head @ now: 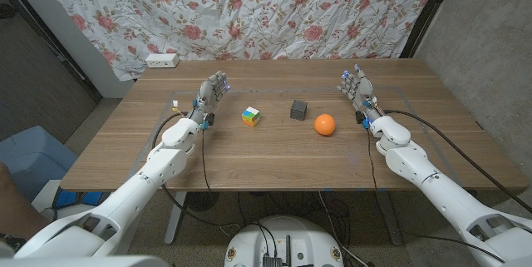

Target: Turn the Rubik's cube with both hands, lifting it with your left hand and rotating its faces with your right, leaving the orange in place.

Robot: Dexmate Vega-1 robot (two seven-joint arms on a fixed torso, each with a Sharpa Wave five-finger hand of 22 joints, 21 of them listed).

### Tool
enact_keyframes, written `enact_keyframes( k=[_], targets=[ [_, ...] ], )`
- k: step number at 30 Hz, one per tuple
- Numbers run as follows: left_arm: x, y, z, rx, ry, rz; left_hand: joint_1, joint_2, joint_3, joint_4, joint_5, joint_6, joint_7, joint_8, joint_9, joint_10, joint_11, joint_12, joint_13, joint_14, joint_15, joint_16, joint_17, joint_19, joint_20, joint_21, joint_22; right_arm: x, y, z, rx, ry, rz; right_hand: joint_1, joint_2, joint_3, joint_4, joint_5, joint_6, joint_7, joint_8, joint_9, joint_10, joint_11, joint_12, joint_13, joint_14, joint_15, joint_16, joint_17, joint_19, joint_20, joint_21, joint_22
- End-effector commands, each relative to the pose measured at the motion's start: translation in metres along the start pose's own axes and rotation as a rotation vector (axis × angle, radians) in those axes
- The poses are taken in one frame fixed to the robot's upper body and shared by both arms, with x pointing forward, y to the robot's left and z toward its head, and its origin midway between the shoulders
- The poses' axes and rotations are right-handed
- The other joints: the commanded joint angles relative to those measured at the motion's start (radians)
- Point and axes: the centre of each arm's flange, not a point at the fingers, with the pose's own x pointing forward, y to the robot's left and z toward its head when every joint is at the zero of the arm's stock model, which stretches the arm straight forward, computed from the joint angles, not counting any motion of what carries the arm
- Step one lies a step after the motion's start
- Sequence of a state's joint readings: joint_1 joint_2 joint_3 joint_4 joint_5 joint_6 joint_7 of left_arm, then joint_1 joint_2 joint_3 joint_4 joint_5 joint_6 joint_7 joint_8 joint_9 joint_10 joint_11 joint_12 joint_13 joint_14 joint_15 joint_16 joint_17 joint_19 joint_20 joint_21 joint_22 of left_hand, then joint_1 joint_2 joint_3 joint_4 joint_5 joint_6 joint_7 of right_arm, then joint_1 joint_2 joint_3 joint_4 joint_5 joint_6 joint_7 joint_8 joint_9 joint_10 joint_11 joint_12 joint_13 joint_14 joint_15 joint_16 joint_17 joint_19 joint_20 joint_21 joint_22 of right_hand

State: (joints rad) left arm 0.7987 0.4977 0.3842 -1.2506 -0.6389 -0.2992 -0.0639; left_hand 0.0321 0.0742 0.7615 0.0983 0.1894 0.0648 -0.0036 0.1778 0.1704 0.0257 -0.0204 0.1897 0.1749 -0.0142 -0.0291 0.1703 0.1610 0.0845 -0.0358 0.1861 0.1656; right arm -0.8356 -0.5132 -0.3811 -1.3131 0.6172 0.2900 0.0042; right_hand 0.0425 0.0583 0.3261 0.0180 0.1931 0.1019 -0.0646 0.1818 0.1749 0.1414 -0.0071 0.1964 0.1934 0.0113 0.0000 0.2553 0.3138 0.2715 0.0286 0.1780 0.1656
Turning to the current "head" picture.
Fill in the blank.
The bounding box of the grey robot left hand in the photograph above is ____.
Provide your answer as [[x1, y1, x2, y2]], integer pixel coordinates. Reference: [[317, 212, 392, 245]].
[[187, 70, 232, 126]]

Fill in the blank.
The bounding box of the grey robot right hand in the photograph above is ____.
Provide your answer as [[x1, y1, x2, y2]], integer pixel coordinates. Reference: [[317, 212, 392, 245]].
[[336, 63, 383, 125]]

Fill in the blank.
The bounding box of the multicoloured Rubik's cube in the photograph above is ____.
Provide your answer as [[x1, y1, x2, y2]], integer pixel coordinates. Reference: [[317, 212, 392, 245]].
[[241, 106, 262, 128]]

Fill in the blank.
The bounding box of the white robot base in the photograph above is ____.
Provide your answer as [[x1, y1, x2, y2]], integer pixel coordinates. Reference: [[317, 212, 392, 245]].
[[223, 215, 345, 267]]

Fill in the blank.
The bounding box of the orange ball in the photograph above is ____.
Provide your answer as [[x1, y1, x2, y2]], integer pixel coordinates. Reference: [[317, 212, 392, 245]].
[[313, 113, 337, 136]]

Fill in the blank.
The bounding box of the white power strip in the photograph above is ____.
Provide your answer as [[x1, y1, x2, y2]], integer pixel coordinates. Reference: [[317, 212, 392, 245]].
[[145, 52, 180, 69]]

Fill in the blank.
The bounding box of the grey tape outline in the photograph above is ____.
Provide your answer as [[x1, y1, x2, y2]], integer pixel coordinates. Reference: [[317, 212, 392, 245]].
[[124, 86, 462, 189]]

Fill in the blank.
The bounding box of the dark grey ribbed block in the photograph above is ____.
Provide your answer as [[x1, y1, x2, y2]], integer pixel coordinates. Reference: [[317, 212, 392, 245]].
[[289, 99, 308, 121]]

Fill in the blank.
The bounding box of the floral backdrop cloth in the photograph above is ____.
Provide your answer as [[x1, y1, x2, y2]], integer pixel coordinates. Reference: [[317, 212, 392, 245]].
[[28, 0, 446, 82]]

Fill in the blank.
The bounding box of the black round floor stand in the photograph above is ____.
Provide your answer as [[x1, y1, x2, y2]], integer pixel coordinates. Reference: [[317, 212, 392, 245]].
[[185, 191, 220, 212]]

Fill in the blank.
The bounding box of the grey table leg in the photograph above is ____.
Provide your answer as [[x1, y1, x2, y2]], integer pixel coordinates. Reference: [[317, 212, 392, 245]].
[[376, 191, 404, 246]]

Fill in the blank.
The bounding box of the white table leg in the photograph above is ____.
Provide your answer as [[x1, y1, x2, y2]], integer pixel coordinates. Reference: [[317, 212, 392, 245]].
[[164, 191, 188, 246]]

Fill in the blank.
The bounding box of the blue floor pad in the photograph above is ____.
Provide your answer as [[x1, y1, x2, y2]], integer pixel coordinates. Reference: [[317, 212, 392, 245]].
[[52, 187, 111, 210]]

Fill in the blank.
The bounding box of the blue plastic bin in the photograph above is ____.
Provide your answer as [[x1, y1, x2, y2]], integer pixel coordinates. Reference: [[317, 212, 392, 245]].
[[0, 125, 79, 201]]

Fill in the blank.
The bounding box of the person's bare leg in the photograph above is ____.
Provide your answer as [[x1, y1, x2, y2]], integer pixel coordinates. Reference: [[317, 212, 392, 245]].
[[0, 162, 51, 241]]

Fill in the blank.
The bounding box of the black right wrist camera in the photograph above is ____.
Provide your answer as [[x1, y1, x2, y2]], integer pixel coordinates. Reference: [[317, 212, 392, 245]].
[[355, 111, 371, 130]]

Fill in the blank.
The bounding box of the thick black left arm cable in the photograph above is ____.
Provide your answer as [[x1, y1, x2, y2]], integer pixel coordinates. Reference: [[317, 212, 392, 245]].
[[151, 111, 242, 229]]

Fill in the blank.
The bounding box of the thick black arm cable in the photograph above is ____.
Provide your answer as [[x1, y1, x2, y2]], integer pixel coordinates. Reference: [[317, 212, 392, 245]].
[[151, 111, 242, 229], [382, 109, 532, 215]]

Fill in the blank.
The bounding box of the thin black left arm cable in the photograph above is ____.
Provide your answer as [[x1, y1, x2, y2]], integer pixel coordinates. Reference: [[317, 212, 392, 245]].
[[200, 127, 217, 201]]

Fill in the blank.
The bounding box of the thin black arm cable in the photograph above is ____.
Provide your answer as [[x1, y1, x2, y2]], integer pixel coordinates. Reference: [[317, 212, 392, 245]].
[[366, 127, 386, 218], [200, 127, 217, 201]]

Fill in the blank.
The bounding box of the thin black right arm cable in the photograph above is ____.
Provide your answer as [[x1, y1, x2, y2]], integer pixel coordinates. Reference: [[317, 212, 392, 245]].
[[366, 127, 386, 218]]

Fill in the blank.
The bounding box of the black backdrop frame pole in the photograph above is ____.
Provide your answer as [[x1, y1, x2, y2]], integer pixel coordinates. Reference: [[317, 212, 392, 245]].
[[399, 0, 461, 59], [0, 0, 103, 102]]

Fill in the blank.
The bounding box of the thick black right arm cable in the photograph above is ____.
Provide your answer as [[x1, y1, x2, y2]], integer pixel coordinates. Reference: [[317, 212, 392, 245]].
[[382, 109, 532, 215]]

